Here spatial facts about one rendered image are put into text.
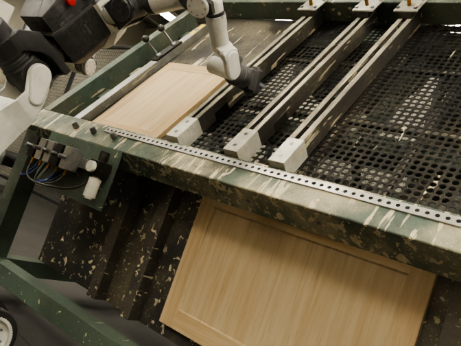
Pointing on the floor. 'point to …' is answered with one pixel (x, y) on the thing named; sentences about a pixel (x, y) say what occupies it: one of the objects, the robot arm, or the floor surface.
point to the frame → (132, 259)
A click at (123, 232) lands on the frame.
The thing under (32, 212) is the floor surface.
